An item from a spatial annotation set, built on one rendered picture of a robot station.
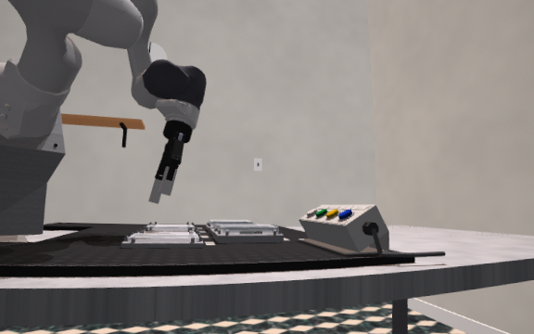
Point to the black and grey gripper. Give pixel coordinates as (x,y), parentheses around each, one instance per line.
(175,151)

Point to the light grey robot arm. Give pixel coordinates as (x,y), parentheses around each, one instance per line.
(35,85)

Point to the light grey button panel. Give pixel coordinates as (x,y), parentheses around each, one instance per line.
(345,229)

